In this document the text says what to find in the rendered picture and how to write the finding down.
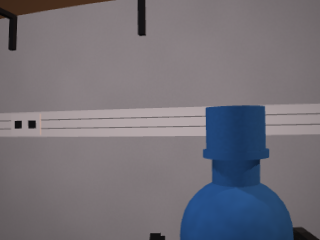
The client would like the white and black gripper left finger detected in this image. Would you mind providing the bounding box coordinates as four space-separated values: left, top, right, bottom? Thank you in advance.
150 233 165 240

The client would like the dark blue bottle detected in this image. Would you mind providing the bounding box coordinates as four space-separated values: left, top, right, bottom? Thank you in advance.
180 105 294 240

